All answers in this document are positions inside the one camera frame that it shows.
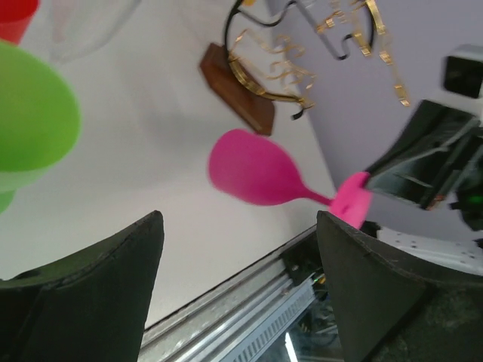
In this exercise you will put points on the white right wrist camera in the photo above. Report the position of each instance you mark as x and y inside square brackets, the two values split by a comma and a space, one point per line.
[462, 78]

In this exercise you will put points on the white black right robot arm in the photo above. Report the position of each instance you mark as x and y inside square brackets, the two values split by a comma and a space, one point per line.
[465, 256]

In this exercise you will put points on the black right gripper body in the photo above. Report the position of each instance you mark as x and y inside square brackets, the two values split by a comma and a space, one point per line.
[452, 162]

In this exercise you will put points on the red wine glass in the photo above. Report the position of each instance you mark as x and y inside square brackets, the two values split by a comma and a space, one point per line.
[16, 16]

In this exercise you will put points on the aluminium mounting rail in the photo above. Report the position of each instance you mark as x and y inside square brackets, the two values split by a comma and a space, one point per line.
[208, 327]

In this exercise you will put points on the clear wine glass front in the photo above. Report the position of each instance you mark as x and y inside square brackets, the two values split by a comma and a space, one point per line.
[80, 28]

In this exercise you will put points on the brown wooden rack base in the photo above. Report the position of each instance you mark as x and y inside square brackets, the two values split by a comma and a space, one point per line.
[257, 112]

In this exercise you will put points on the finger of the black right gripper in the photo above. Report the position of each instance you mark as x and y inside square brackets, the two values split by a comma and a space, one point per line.
[431, 126]
[424, 186]

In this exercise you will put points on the green wine glass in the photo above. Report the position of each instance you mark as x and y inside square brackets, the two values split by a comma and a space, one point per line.
[40, 119]

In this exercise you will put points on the blue slotted cable duct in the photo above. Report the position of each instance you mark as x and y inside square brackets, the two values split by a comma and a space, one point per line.
[251, 345]

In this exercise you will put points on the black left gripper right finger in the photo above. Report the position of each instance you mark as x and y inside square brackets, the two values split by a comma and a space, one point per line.
[392, 306]

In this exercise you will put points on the pink wine glass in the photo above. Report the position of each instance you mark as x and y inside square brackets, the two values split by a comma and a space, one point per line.
[258, 171]

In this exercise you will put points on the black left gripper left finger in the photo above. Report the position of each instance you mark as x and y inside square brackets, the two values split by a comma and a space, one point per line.
[89, 306]

